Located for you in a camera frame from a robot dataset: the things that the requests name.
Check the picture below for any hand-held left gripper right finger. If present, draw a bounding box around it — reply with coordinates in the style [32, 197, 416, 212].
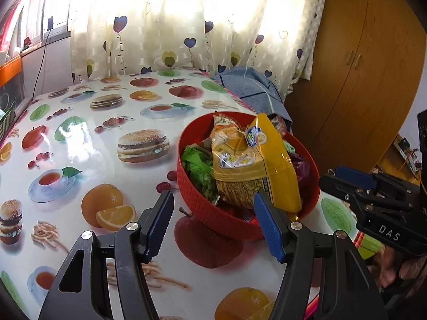
[254, 191, 384, 320]

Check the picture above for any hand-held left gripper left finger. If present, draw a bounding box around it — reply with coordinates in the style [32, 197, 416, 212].
[38, 190, 175, 320]

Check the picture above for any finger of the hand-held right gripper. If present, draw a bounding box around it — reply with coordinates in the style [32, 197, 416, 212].
[318, 173, 412, 219]
[335, 166, 419, 194]

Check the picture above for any purple snack packet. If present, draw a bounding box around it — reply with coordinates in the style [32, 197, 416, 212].
[288, 153, 314, 187]

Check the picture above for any red round plastic basket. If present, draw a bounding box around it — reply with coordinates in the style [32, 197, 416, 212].
[176, 111, 321, 241]

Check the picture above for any long yellow snack bar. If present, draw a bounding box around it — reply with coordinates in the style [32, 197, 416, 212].
[247, 113, 303, 222]

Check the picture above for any green snack packet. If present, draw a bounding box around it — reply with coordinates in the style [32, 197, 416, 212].
[181, 145, 219, 204]

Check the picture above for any orange snack packet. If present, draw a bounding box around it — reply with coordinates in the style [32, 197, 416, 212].
[210, 113, 257, 150]

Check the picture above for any person's right hand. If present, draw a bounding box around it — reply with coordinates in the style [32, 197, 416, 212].
[368, 244, 427, 288]

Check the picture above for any wooden wardrobe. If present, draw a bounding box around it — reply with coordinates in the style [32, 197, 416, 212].
[283, 0, 427, 174]

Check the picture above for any fruit print tablecloth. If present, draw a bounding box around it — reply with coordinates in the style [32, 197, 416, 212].
[0, 70, 364, 320]

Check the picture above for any blue cloth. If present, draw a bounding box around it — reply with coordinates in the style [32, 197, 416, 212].
[212, 67, 293, 134]

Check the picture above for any green patterned open box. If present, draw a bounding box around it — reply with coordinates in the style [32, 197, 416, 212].
[0, 107, 17, 144]

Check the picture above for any heart print curtain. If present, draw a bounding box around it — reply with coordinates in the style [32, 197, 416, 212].
[68, 0, 329, 84]

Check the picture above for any orange lidded storage bin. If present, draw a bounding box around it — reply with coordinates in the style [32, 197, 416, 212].
[0, 57, 25, 107]

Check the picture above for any window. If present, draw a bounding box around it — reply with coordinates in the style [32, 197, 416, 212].
[20, 0, 72, 44]

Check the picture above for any black cable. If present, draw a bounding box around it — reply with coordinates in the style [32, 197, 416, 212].
[31, 28, 52, 101]

